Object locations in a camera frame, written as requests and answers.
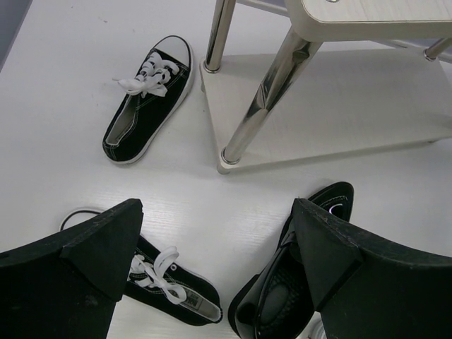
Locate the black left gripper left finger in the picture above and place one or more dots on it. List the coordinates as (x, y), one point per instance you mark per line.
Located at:
(67, 285)

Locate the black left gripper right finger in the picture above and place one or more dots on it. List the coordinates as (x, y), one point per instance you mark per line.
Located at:
(365, 286)

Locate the black canvas sneaker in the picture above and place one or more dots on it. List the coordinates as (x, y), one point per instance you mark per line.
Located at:
(157, 280)
(152, 96)

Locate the black leather loafer centre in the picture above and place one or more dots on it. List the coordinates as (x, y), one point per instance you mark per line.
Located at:
(276, 302)

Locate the beige two-tier shoe shelf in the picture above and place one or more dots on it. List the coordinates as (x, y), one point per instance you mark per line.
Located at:
(349, 77)

